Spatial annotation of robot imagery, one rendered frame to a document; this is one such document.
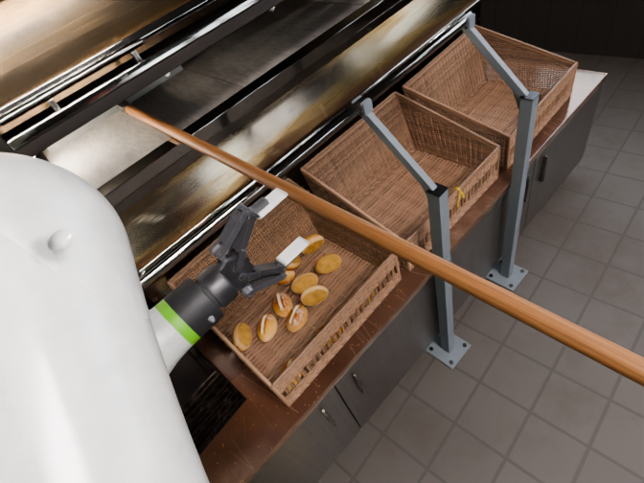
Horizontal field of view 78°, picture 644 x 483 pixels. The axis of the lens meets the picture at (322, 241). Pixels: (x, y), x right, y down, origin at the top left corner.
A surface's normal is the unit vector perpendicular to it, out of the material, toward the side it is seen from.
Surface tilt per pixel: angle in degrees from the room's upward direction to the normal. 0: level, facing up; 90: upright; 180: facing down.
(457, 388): 0
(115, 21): 70
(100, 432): 52
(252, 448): 0
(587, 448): 0
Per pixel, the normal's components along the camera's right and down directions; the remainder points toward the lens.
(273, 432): -0.26, -0.64
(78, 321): 0.69, -0.46
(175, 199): 0.55, 0.17
